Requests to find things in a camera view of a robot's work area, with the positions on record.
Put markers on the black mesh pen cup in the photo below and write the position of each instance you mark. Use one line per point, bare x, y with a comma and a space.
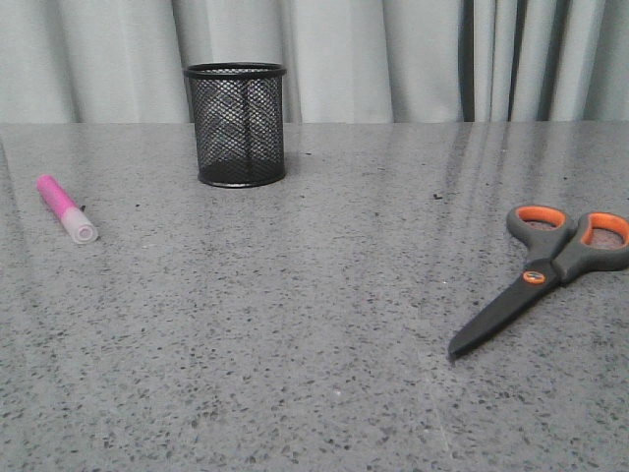
238, 118

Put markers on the pink highlighter pen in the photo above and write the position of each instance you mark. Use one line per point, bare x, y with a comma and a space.
76, 224

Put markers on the grey pleated curtain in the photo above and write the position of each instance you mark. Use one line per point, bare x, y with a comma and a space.
347, 61

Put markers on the grey orange handled scissors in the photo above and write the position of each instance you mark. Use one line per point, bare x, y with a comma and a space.
559, 251

